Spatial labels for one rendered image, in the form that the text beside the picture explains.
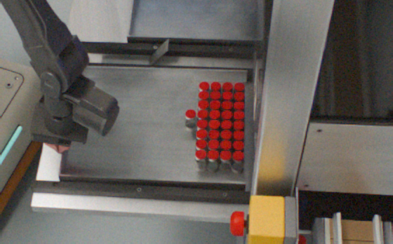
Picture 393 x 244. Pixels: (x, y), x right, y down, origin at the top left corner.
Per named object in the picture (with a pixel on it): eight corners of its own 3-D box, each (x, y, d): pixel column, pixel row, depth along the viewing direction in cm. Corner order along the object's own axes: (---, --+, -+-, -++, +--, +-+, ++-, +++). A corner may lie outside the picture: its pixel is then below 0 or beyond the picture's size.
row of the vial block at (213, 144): (221, 95, 150) (222, 81, 146) (218, 172, 140) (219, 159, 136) (210, 95, 150) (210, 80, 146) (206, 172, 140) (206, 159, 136)
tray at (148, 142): (246, 80, 152) (247, 70, 149) (244, 193, 138) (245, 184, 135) (78, 76, 155) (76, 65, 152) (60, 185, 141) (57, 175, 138)
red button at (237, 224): (252, 219, 124) (254, 207, 121) (252, 241, 122) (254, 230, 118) (229, 217, 124) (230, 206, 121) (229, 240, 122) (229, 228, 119)
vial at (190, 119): (196, 123, 147) (196, 109, 143) (196, 132, 145) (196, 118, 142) (185, 122, 147) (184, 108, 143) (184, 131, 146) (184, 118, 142)
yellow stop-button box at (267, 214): (291, 217, 125) (296, 196, 119) (292, 257, 121) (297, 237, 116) (245, 214, 126) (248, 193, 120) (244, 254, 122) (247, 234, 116)
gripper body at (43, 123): (85, 146, 134) (87, 123, 128) (29, 137, 134) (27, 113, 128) (91, 117, 137) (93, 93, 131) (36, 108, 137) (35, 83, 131)
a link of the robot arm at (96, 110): (70, 36, 123) (41, 69, 118) (131, 67, 121) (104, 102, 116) (66, 83, 133) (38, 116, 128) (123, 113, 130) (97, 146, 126)
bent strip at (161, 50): (169, 57, 156) (168, 38, 151) (168, 69, 155) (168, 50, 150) (102, 56, 158) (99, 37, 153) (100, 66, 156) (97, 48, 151)
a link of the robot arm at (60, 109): (56, 64, 126) (37, 87, 124) (91, 82, 125) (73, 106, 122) (55, 88, 132) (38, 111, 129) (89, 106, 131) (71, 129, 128)
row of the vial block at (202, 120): (209, 95, 150) (210, 80, 146) (206, 172, 140) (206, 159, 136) (198, 95, 150) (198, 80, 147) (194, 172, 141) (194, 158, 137)
